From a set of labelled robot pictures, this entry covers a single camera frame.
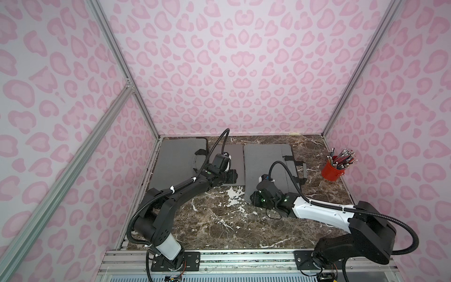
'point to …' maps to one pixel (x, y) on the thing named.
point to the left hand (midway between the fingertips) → (236, 175)
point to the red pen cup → (330, 173)
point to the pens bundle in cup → (345, 158)
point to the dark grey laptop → (237, 161)
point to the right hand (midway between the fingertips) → (252, 198)
